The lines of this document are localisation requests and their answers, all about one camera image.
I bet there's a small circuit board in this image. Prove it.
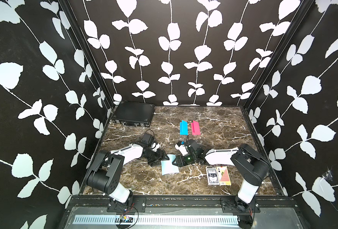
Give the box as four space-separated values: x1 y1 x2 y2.
116 215 134 224

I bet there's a red playing card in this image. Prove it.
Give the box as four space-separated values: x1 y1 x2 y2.
216 167 231 186

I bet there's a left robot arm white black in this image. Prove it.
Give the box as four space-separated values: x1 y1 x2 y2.
84 133 169 206

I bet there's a white slotted cable duct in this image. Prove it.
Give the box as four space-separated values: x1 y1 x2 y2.
72 215 240 227

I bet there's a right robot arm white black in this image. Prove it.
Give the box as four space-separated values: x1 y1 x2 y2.
172 139 271 211

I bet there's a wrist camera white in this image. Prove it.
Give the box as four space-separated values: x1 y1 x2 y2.
151 142 160 152
175 141 188 156

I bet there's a playing card deck box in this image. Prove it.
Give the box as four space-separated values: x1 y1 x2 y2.
206 167 220 185

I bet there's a blue square paper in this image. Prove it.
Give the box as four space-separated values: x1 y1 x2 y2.
179 120 189 135

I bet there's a black case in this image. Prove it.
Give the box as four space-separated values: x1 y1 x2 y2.
111 101 155 127

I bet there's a black front rail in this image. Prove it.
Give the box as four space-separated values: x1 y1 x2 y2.
67 195 297 215

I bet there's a white square paper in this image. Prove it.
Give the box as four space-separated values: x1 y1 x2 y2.
161 154 179 175

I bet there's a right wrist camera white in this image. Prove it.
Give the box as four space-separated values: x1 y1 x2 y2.
175 141 188 156

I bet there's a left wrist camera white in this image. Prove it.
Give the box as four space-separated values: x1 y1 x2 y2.
151 142 160 152

